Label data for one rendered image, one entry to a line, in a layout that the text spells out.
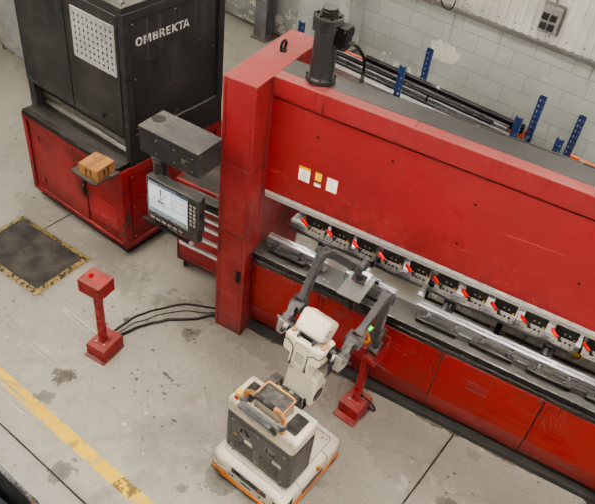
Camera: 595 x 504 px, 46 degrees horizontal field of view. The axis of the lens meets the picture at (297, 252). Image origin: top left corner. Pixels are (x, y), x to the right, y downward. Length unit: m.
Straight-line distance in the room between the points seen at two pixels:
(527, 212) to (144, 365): 3.10
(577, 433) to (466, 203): 1.78
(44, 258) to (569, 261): 4.36
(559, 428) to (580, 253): 1.38
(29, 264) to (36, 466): 2.00
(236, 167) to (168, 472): 2.14
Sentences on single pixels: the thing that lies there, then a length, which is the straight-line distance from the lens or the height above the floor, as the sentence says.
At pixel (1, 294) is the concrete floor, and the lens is 6.37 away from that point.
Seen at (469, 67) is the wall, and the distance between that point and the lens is 8.81.
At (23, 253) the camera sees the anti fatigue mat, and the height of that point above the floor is 0.01.
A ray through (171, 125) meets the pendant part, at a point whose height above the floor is 1.95.
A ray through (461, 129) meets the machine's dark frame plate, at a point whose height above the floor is 2.30.
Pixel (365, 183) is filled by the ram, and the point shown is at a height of 1.78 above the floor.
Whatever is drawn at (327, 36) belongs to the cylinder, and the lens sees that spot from 4.33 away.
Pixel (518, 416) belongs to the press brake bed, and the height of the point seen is 0.51.
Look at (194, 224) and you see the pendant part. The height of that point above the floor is 1.40.
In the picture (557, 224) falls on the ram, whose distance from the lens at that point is 4.27.
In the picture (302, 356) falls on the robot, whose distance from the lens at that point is 4.29.
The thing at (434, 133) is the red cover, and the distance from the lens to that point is 4.21.
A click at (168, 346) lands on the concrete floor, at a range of 5.79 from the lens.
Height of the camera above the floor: 4.46
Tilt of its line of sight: 42 degrees down
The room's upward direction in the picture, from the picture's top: 8 degrees clockwise
